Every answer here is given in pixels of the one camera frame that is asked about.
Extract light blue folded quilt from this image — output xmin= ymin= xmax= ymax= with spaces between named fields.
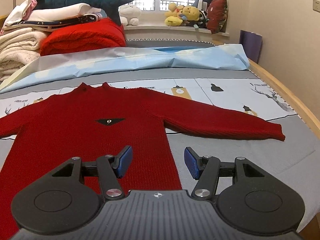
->
xmin=1 ymin=44 xmax=249 ymax=93

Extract dark red knit sweater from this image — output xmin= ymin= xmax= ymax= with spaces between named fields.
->
xmin=1 ymin=83 xmax=285 ymax=239

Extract purple paper bag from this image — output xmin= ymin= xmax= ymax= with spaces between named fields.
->
xmin=239 ymin=30 xmax=263 ymax=63

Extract grey printed bed sheet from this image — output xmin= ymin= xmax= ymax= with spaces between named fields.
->
xmin=1 ymin=44 xmax=319 ymax=239

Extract white bear plush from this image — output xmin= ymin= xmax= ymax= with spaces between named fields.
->
xmin=119 ymin=4 xmax=141 ymax=26

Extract white folded pillow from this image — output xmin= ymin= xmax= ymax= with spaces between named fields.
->
xmin=3 ymin=0 xmax=101 ymax=26

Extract bright red folded blanket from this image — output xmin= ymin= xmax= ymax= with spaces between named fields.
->
xmin=40 ymin=18 xmax=126 ymax=56

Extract cream folded blanket stack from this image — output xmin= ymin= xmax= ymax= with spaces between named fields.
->
xmin=0 ymin=27 xmax=49 ymax=82

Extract wooden bed frame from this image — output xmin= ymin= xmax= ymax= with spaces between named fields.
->
xmin=249 ymin=59 xmax=320 ymax=138

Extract yellow plush toys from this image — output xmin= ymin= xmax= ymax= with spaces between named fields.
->
xmin=164 ymin=3 xmax=209 ymax=29

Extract wall socket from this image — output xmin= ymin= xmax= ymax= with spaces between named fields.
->
xmin=312 ymin=0 xmax=320 ymax=12

